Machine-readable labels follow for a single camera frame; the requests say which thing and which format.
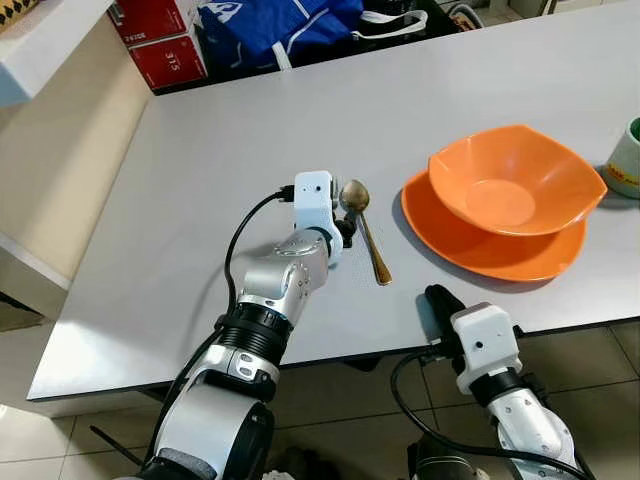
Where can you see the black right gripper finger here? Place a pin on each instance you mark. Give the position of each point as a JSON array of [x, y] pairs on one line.
[[442, 310]]

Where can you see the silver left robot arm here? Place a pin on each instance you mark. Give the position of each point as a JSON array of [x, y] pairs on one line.
[[280, 285]]

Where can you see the bronze metal spoon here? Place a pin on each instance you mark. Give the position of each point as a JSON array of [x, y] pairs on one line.
[[355, 195]]

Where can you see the orange plastic plate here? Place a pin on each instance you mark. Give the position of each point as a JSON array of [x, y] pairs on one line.
[[480, 255]]

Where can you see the orange plastic bowl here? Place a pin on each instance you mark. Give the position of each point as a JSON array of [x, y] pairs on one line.
[[510, 180]]

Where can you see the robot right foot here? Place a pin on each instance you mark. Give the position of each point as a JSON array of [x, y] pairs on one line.
[[445, 465]]

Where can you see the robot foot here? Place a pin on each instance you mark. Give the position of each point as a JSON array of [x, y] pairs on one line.
[[300, 467], [445, 465]]

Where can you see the pale green mug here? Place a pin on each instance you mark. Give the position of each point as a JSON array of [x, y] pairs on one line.
[[625, 165]]

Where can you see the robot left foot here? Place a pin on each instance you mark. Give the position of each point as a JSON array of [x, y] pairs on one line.
[[300, 467]]

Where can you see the blue fabric bag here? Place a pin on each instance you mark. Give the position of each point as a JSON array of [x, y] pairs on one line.
[[270, 30]]

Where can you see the red cardboard box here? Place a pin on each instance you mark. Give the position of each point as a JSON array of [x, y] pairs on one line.
[[170, 65], [150, 18]]

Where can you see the white raised bar counter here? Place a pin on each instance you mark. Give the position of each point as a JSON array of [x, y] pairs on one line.
[[60, 170]]

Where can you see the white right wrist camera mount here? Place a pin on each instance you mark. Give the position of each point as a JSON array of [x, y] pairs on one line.
[[485, 340]]

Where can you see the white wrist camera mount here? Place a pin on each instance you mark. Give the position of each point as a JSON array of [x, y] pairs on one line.
[[312, 200], [485, 340]]

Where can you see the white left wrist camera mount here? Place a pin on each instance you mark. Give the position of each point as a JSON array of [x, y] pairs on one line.
[[312, 200]]

